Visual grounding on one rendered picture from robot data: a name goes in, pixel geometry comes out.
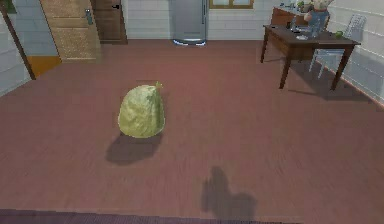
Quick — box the dark brown dining table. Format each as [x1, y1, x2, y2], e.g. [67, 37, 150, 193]
[259, 24, 362, 91]

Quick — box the yellow-green garbage bag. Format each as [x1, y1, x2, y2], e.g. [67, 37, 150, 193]
[117, 81, 166, 139]

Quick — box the grey fridge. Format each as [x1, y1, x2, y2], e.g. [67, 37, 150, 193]
[168, 0, 210, 46]

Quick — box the wood framed window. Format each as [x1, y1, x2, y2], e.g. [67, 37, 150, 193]
[209, 0, 255, 10]

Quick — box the dark brown room door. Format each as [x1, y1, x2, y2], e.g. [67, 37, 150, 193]
[90, 0, 128, 45]

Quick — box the light wooden room door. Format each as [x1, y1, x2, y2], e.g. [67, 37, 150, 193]
[39, 0, 102, 64]

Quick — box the grey slatted chair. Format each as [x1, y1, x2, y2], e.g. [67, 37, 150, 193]
[308, 13, 368, 80]

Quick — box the grey door handle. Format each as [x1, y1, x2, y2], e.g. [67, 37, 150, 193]
[84, 8, 94, 26]

